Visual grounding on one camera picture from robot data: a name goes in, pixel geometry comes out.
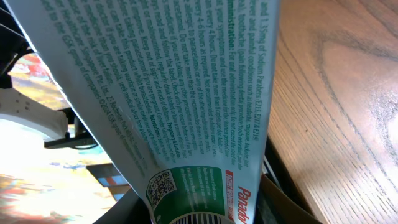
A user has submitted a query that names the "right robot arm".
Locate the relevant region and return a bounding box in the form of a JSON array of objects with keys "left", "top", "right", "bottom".
[{"left": 1, "top": 88, "right": 98, "bottom": 150}]

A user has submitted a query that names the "white green carton box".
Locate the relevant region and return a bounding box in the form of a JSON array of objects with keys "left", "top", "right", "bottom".
[{"left": 6, "top": 0, "right": 279, "bottom": 223}]

